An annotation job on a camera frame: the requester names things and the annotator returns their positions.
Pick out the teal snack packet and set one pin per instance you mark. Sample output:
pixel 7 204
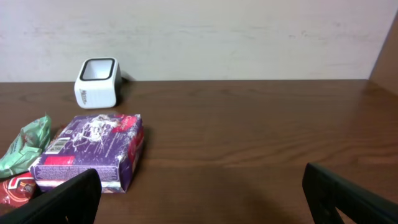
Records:
pixel 27 147

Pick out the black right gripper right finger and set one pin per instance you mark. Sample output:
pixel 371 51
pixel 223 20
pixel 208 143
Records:
pixel 328 194

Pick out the red-brown candy bar wrapper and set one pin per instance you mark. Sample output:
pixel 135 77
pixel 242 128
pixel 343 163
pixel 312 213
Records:
pixel 18 189

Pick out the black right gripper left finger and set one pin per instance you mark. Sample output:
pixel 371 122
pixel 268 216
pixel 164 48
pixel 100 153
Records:
pixel 74 201

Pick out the white barcode scanner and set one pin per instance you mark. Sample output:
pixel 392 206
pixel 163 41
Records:
pixel 98 83

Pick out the purple snack box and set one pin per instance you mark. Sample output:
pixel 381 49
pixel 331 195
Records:
pixel 109 143

